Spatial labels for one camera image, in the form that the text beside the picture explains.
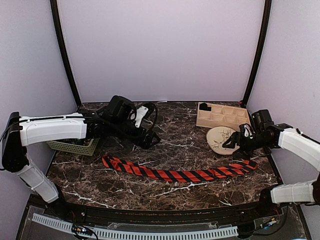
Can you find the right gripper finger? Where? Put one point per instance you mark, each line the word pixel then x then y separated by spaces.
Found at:
pixel 240 154
pixel 232 141

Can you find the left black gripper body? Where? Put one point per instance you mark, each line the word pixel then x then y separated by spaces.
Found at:
pixel 136 138

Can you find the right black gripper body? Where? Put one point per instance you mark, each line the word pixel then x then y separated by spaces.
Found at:
pixel 248 145

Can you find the red navy striped tie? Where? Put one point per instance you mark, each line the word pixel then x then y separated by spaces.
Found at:
pixel 193 176

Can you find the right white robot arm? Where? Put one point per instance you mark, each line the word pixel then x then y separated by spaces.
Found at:
pixel 266 134

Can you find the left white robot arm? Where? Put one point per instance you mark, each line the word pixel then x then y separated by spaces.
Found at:
pixel 119 118

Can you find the bird pattern ceramic plate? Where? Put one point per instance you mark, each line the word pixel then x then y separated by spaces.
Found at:
pixel 217 136

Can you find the wooden compartment organizer box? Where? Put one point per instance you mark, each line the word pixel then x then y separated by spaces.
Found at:
pixel 222 116

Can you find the black rolled tie in box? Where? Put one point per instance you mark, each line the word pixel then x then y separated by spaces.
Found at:
pixel 205 107

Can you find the green plastic basket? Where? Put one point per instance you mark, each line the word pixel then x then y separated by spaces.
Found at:
pixel 86 149

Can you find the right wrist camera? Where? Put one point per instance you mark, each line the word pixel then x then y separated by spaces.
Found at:
pixel 246 130

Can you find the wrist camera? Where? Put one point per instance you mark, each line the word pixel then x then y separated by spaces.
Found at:
pixel 246 130
pixel 138 116

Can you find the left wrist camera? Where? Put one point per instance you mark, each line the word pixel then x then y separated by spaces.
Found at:
pixel 138 116

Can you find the black front rail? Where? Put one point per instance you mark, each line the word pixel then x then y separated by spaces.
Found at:
pixel 239 214

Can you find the white slotted cable duct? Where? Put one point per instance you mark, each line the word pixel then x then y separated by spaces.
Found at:
pixel 125 231

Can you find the right black frame post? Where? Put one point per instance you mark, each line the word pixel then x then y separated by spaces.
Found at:
pixel 258 53

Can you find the black frame post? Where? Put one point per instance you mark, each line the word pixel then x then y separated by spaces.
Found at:
pixel 63 51
pixel 258 53

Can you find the left black frame post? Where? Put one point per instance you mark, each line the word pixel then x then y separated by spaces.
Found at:
pixel 63 51

